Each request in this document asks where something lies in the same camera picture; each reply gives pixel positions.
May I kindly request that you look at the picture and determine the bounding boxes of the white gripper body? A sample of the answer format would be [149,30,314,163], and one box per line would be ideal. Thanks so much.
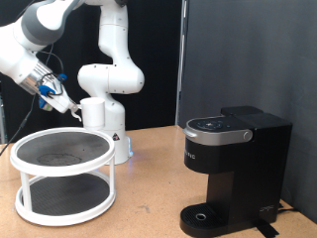
[44,78,74,114]

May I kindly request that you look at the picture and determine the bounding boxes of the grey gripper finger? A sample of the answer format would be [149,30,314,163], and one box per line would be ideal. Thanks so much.
[67,102,80,115]

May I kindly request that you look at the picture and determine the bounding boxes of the white ceramic mug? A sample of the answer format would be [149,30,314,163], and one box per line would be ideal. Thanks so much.
[69,96,107,131]

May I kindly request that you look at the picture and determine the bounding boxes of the black Keurig coffee machine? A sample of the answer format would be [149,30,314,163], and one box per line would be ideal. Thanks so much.
[179,105,293,238]

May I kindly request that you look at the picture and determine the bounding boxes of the white two-tier turntable stand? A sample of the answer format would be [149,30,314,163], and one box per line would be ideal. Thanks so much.
[9,127,117,227]

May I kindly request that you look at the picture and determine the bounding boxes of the grey metal pole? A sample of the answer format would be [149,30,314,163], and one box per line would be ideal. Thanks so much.
[174,0,190,128]

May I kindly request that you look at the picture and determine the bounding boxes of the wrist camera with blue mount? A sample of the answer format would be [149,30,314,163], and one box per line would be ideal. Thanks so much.
[38,95,53,112]

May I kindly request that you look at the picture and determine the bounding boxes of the blue cable clip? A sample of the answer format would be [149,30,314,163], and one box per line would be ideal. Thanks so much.
[39,72,68,97]

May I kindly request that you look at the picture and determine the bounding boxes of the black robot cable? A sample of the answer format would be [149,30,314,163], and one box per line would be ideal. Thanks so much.
[0,43,65,157]

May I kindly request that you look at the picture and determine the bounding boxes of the grey metal frame post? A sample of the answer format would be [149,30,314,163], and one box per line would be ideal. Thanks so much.
[0,80,7,145]

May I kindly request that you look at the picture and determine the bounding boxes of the black power cord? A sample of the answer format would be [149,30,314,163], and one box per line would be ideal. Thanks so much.
[276,201,300,215]

